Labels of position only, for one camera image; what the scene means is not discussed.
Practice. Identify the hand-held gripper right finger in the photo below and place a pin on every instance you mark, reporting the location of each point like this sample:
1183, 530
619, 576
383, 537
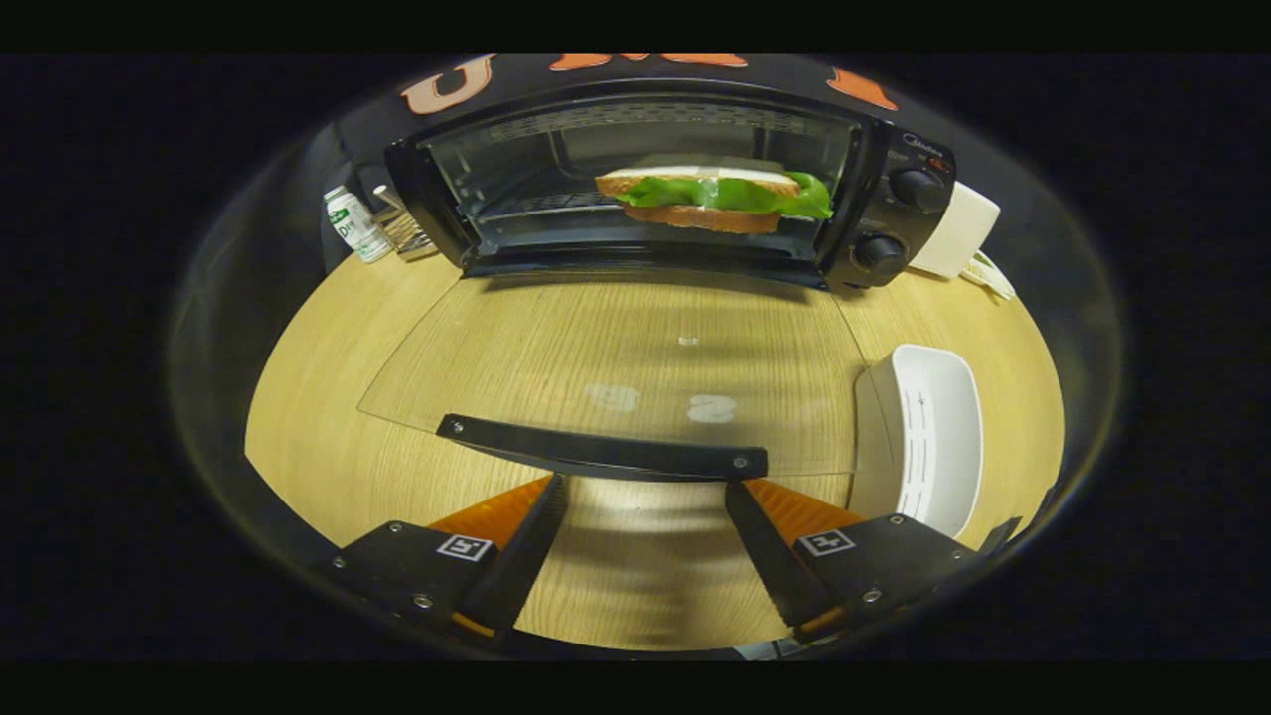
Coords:
770, 556

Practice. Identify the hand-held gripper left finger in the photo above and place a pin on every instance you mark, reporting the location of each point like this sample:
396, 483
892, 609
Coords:
521, 556

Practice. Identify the black toaster oven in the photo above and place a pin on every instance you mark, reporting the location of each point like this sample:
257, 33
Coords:
894, 218

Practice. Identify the lettuce sandwich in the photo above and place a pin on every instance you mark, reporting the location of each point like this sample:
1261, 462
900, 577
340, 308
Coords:
715, 194

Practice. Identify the white pop-up toaster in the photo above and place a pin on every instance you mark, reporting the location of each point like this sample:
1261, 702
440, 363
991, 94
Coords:
963, 233

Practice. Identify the white plastic tray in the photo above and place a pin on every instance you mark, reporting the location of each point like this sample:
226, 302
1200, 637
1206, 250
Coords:
943, 427

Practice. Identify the white divided bean dish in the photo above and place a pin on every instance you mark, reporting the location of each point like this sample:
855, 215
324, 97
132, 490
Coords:
993, 278

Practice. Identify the small white green-label bottle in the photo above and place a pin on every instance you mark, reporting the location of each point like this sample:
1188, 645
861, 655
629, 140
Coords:
353, 223

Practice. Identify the black backdrop cloth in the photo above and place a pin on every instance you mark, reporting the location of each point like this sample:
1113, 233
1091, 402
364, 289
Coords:
521, 71

